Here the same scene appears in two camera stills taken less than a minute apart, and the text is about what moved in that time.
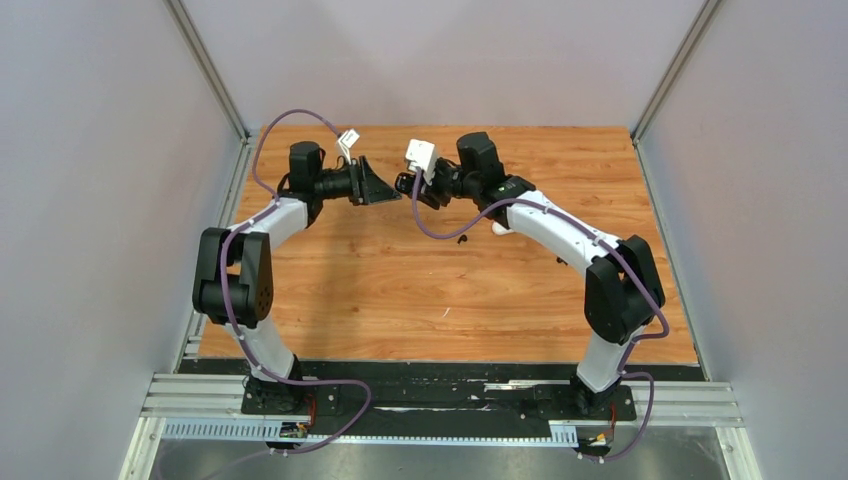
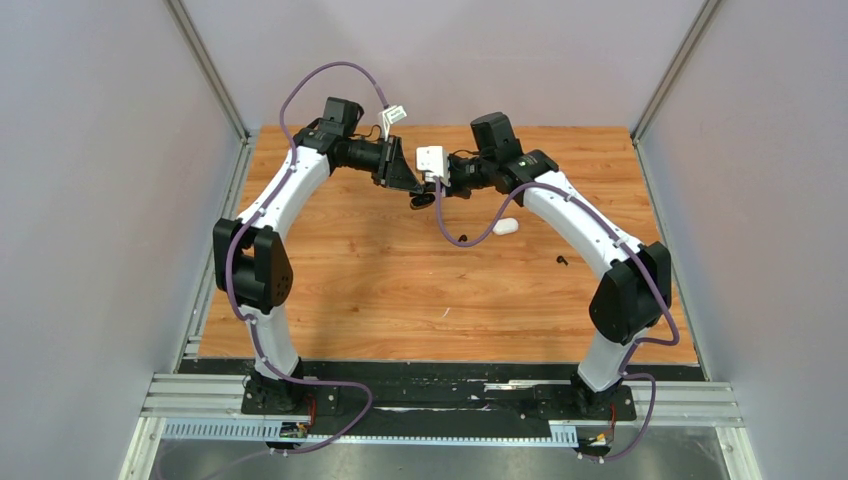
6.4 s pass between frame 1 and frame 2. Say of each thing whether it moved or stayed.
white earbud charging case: stayed
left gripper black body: moved
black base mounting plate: stayed
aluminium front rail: stayed
